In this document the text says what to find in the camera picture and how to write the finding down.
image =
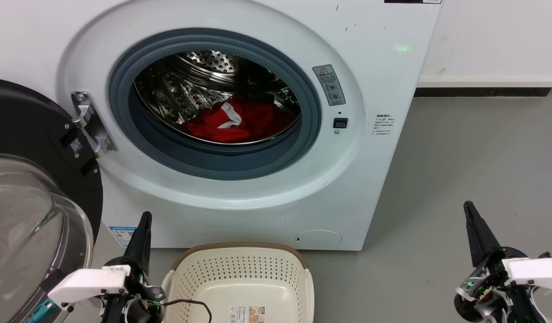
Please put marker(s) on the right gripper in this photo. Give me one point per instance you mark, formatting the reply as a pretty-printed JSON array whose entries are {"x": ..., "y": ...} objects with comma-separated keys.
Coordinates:
[{"x": 487, "y": 291}]

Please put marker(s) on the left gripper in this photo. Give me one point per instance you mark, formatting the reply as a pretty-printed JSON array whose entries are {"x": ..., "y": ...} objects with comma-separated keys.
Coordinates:
[{"x": 134, "y": 300}]

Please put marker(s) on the cream perforated laundry basket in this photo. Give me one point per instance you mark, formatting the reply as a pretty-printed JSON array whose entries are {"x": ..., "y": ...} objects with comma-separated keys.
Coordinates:
[{"x": 240, "y": 282}]

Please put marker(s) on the printed product label sticker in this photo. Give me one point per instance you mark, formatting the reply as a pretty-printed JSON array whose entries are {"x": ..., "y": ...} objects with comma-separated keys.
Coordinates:
[{"x": 247, "y": 315}]

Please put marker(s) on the black glass washer door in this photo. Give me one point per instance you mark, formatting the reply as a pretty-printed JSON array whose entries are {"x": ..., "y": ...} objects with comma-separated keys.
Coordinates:
[{"x": 29, "y": 134}]

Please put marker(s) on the stainless steel washing machine drum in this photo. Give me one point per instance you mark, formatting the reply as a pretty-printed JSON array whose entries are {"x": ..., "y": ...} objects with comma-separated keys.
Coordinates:
[{"x": 190, "y": 85}]

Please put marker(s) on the blue energy label sticker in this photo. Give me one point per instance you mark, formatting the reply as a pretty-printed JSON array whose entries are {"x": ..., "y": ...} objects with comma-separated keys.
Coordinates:
[{"x": 122, "y": 235}]

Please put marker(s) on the grey rubber door gasket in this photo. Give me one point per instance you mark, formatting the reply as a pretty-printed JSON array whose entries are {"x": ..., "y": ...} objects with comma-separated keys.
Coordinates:
[{"x": 123, "y": 130}]

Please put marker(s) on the QR code sticker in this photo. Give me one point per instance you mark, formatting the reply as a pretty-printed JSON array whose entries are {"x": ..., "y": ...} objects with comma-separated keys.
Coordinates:
[{"x": 76, "y": 145}]

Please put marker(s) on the silver door hinge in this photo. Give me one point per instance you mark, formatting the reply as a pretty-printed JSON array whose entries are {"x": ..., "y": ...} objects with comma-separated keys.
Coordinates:
[{"x": 89, "y": 125}]

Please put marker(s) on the white text label sticker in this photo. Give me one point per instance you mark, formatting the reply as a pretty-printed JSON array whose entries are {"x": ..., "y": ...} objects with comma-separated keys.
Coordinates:
[{"x": 383, "y": 124}]

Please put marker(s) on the white and black baseboard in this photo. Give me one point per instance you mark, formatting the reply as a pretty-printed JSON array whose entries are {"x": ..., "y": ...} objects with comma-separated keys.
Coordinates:
[{"x": 482, "y": 87}]

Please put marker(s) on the round white filter cover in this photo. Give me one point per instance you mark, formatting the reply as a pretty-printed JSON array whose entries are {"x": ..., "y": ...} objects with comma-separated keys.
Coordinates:
[{"x": 318, "y": 239}]

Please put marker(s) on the red and white garment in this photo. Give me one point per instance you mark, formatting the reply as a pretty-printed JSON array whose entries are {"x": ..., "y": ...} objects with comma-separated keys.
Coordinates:
[{"x": 253, "y": 119}]

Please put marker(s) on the black door latch socket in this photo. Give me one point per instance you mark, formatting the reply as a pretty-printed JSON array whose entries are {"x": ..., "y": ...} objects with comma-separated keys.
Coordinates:
[{"x": 340, "y": 123}]

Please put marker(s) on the white front-load washing machine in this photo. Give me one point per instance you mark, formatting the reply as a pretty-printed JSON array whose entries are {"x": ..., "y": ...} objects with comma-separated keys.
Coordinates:
[{"x": 383, "y": 80}]

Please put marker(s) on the grey warning sticker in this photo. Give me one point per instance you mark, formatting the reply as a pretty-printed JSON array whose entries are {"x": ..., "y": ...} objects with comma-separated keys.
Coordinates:
[{"x": 329, "y": 85}]

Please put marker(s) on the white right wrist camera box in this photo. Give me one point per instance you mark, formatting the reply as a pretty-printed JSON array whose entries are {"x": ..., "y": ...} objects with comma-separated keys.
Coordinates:
[{"x": 536, "y": 271}]

